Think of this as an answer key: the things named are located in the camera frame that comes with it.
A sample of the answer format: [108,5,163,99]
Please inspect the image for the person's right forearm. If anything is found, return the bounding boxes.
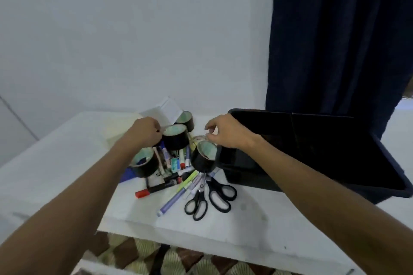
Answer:
[248,134,413,275]

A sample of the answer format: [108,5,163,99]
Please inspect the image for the black plastic tray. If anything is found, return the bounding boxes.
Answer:
[215,109,413,205]

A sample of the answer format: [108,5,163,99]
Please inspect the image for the blue mesh pencil pouch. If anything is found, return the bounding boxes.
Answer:
[119,167,136,183]

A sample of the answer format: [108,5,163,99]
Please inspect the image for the person's left forearm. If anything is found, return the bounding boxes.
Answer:
[0,141,142,275]

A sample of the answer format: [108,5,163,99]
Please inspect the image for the yellow clear tape roll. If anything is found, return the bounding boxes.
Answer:
[189,134,209,150]

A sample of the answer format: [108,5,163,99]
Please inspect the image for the red capped black marker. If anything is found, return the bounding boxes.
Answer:
[135,177,183,199]

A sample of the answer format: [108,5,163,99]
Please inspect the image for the dark blue curtain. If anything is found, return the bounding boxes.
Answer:
[265,0,413,140]

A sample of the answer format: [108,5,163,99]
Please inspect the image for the person's right hand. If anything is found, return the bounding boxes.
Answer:
[204,113,259,150]

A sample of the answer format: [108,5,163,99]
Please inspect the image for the cream pen holder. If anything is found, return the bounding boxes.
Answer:
[105,113,146,151]

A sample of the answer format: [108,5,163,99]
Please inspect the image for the clear tiered organizer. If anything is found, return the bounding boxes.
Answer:
[139,97,184,130]

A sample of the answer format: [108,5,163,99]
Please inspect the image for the person's left hand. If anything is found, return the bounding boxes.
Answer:
[120,116,163,157]

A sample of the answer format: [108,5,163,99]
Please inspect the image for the pile of pens and markers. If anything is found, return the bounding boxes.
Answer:
[135,141,223,217]

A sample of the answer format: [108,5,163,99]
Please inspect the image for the patterned floor mat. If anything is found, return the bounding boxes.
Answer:
[82,231,291,275]

